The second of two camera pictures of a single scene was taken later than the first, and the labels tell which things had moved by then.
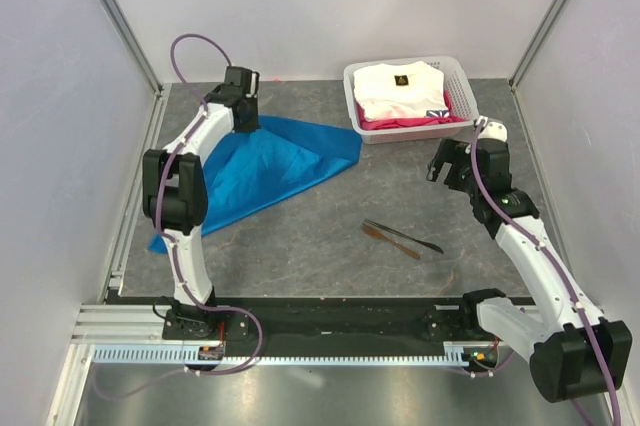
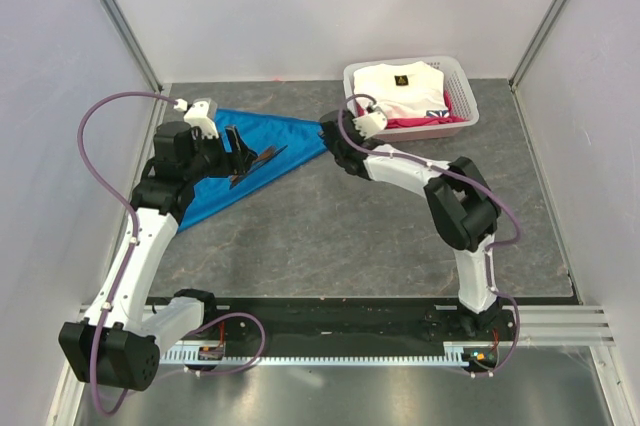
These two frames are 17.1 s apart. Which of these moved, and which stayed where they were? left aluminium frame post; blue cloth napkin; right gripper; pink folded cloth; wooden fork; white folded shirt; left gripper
Moved: right gripper; left gripper; wooden fork; blue cloth napkin
Stayed: left aluminium frame post; white folded shirt; pink folded cloth
